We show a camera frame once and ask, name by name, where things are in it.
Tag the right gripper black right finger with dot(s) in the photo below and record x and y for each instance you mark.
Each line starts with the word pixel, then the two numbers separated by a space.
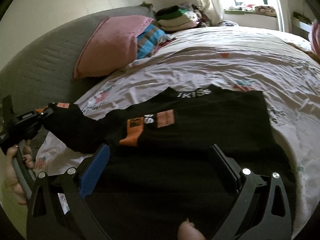
pixel 262 209

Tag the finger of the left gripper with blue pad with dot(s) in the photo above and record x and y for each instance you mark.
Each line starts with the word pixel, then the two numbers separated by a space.
pixel 47 111

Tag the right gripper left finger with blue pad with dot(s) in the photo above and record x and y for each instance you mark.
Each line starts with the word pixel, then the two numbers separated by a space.
pixel 57 208

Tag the black shirt with orange patches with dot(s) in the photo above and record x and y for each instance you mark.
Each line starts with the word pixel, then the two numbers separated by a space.
pixel 162 170

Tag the stack of folded clothes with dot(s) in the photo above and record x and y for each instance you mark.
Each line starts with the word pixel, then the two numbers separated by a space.
pixel 181 17

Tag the clothes on window sill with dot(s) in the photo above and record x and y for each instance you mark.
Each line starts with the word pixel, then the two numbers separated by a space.
pixel 265 10

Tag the person's left hand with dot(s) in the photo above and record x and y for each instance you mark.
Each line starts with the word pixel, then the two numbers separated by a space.
pixel 11 180

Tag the person's right hand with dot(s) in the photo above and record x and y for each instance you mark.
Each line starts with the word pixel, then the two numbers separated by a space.
pixel 187 231

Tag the grey quilted headboard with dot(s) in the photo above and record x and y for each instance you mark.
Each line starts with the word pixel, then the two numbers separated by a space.
pixel 43 71

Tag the pink pillow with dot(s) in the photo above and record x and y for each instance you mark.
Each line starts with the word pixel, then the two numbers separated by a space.
pixel 112 46

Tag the blue striped folded cloth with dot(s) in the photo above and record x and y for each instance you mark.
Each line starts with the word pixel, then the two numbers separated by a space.
pixel 151 40

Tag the strawberry print bed sheet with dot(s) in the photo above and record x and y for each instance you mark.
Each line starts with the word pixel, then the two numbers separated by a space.
pixel 236 58

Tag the pink blanket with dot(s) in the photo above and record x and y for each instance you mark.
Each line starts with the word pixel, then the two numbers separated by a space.
pixel 315 37

